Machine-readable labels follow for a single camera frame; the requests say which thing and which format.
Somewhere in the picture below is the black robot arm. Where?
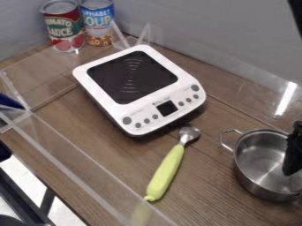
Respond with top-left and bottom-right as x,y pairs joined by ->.
283,0 -> 302,176

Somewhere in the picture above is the alphabet soup can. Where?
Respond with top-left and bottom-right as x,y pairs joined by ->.
79,0 -> 116,47

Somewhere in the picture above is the clear acrylic barrier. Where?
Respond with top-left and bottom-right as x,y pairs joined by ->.
10,78 -> 178,226

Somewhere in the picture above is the green handled ice cream scoop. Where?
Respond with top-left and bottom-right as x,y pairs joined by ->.
145,124 -> 201,202

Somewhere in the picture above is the silver metal pot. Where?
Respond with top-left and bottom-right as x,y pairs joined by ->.
220,129 -> 302,202

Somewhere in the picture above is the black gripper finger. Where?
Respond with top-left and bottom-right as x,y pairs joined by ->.
283,121 -> 302,176

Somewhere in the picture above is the tomato sauce can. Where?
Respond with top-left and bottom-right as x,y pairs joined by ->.
41,0 -> 86,53

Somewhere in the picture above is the white and black stove top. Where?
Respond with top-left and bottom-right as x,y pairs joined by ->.
73,44 -> 206,137

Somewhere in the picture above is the black table frame leg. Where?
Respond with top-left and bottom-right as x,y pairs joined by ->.
0,169 -> 55,226

